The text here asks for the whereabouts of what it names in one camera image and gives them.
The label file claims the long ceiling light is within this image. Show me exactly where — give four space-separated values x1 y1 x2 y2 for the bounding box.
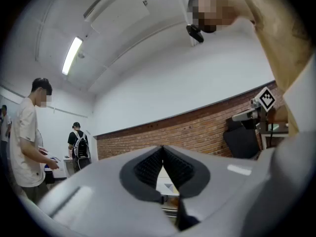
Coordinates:
61 36 83 76

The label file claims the person's mustard shirt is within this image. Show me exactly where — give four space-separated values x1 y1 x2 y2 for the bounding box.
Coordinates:
234 0 315 136

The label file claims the small white table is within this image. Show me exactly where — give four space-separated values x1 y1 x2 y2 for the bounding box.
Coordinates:
63 156 75 178

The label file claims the triangle patterned tablecloth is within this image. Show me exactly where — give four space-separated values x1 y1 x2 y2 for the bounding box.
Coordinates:
157 165 181 197

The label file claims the white ceiling air conditioner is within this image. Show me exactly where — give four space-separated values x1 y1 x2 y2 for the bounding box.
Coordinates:
90 0 152 36

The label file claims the black and white backpack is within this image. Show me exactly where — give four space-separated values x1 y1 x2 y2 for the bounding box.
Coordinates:
73 131 90 159

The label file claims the person's head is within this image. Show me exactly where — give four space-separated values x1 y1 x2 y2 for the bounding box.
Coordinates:
187 0 255 34

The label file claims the black office chair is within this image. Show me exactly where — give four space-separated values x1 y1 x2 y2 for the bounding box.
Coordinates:
223 118 263 159

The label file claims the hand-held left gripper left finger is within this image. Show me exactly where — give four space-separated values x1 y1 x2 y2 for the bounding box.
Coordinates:
38 145 179 237

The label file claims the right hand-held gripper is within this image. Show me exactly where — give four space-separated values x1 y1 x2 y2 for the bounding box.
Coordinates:
231 86 277 133

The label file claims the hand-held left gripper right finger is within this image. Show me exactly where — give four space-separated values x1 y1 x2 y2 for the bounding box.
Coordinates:
162 145 275 237

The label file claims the black head camera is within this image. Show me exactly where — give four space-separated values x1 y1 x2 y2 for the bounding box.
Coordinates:
186 24 205 43

